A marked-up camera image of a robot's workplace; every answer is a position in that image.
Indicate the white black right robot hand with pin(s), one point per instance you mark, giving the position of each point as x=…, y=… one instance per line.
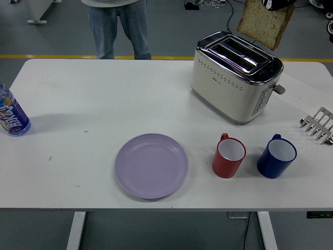
x=275, y=4

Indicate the bread slice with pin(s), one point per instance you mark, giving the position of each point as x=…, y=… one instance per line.
x=262, y=26

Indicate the grey toaster lever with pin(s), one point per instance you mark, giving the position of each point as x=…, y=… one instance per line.
x=279, y=89

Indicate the purple plate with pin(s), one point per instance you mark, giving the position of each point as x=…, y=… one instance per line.
x=151, y=166

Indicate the black floor socket box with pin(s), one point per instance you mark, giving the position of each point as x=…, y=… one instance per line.
x=192, y=6

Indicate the white paper sheet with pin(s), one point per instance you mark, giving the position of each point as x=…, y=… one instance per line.
x=299, y=91

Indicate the cream chrome toaster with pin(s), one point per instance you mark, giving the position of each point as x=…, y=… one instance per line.
x=221, y=88

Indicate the metal toast rack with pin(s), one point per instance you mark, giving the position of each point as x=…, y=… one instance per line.
x=318, y=125

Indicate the blue mug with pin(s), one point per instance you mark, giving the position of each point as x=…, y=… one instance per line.
x=269, y=165

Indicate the red mug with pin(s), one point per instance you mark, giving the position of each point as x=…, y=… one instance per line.
x=223, y=164

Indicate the person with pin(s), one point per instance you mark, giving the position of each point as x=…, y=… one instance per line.
x=106, y=26

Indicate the black table control panel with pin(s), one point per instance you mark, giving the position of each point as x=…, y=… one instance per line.
x=320, y=214

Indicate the white table leg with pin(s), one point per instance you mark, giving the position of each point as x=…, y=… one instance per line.
x=76, y=231
x=268, y=231

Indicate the yellow floor tape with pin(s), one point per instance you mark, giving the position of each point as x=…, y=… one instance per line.
x=52, y=56

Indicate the white desk foot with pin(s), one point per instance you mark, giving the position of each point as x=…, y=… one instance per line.
x=36, y=15

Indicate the blue label water bottle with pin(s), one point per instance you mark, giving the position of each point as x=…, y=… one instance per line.
x=13, y=114

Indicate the clear bracket under table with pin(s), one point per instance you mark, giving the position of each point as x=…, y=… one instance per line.
x=238, y=214

